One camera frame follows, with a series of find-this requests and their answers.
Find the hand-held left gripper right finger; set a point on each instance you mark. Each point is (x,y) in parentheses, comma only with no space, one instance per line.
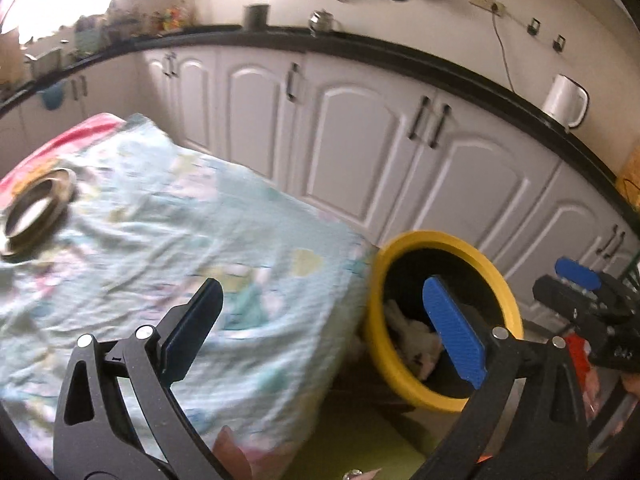
(452,330)

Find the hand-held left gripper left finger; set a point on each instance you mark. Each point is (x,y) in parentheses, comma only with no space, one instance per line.
(192,327)

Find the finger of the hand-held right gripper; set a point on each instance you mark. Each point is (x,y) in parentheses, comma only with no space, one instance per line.
(565,302)
(577,274)

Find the yellow round bin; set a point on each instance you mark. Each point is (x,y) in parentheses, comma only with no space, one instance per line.
(397,372)

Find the person's left hand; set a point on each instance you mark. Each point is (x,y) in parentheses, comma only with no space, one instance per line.
(230,455)

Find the clear plastic bag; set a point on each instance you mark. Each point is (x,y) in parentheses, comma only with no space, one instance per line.
(582,360)

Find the light blue printed blanket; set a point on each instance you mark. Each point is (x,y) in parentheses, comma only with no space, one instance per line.
(175,235)

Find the yellow mesh bag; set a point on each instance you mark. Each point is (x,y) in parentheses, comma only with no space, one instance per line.
(630,175)

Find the yellow-green cloth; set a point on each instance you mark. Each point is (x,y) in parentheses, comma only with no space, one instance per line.
(360,440)

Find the white electric kettle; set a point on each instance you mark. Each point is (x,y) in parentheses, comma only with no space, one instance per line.
(560,100)

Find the round metal plate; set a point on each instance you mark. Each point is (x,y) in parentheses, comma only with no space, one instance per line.
(15,249)

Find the shallow metal dish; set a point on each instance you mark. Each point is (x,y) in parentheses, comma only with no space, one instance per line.
(35,205)

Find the white lower cabinets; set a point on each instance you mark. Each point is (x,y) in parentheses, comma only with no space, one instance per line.
(350,135)

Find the pink printed blanket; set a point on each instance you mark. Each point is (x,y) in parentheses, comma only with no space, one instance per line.
(75,135)

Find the blue plastic holder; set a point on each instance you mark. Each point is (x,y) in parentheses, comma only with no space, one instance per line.
(52,96)

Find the black kitchen countertop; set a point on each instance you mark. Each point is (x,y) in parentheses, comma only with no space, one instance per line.
(400,52)

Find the metal cooking pot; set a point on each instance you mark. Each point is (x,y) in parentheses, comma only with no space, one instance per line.
(45,62)

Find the group of seasoning bottles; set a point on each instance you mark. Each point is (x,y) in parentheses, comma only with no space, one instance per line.
(172,17)

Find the dark metal canister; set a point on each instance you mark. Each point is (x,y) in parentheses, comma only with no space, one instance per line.
(256,16)

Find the wooden cutting board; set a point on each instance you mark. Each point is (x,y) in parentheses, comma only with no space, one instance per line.
(10,57)

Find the small metal teapot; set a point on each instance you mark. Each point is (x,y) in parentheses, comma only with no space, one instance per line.
(321,22)

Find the black wall hook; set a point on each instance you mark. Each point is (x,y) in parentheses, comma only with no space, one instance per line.
(534,26)
(559,44)

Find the beige wall socket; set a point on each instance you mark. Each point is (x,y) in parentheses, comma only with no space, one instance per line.
(482,0)

